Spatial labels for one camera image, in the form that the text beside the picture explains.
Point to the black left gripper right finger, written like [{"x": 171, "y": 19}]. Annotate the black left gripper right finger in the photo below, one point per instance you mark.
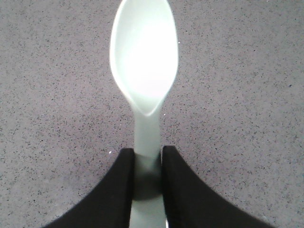
[{"x": 190, "y": 203}]

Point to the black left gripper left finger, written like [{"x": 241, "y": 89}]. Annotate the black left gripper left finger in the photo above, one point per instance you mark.
[{"x": 108, "y": 205}]

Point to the mint green plastic spoon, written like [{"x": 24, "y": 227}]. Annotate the mint green plastic spoon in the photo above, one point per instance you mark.
[{"x": 144, "y": 62}]

